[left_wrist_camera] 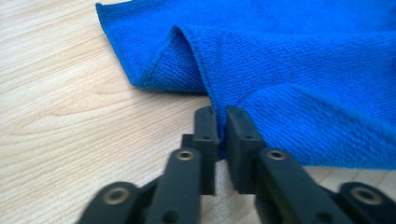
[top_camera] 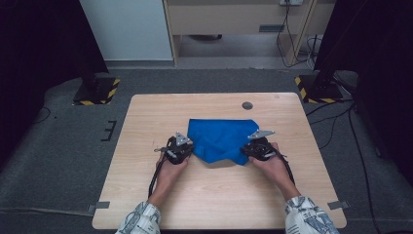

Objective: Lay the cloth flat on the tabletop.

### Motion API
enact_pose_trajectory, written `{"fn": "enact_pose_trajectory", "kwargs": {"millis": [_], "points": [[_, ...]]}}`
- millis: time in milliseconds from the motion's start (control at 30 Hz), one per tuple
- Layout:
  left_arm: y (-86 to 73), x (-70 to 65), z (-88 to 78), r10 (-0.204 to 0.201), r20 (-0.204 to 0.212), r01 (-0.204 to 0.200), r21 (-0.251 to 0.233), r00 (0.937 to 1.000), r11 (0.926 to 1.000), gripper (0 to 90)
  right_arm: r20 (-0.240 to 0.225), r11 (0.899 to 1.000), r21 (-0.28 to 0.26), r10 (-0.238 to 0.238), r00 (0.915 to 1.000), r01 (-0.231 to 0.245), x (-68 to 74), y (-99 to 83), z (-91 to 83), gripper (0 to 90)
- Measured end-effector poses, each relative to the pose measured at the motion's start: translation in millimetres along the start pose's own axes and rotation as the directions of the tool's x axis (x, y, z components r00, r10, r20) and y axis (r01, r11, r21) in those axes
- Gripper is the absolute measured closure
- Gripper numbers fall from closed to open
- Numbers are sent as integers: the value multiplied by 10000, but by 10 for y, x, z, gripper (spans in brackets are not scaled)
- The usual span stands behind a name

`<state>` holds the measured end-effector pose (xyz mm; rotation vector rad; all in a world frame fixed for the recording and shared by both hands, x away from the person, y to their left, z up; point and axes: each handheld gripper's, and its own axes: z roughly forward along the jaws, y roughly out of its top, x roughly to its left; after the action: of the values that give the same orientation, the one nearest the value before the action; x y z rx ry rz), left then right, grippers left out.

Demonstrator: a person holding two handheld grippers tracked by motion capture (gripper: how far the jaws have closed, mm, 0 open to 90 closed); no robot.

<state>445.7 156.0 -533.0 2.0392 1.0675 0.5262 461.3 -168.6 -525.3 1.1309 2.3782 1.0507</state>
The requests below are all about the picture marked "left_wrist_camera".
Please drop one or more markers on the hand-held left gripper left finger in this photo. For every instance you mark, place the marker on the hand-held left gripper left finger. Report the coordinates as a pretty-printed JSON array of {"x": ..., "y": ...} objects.
[{"x": 207, "y": 140}]

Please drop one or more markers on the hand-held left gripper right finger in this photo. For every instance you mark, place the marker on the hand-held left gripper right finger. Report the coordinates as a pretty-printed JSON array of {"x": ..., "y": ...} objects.
[{"x": 241, "y": 146}]

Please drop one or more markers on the blue microfibre cloth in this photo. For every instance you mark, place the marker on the blue microfibre cloth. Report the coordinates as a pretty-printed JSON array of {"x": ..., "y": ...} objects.
[{"x": 280, "y": 62}]

